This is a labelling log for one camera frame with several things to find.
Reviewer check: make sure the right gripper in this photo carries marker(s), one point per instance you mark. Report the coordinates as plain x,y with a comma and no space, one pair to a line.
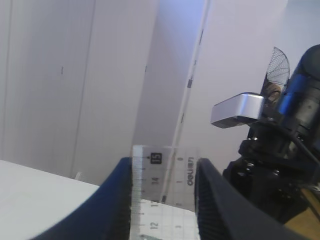
273,168

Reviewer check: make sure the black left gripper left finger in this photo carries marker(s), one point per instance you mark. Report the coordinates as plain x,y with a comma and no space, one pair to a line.
105,215

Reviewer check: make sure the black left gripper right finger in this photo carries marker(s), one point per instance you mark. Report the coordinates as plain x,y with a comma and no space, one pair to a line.
224,214

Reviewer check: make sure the clear plastic ruler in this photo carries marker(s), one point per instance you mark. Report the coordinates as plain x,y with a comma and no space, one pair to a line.
163,193

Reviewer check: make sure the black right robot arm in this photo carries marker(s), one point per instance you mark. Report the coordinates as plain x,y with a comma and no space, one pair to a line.
298,107

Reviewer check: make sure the black wire mesh fan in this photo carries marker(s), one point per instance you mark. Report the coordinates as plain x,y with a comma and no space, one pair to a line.
278,71

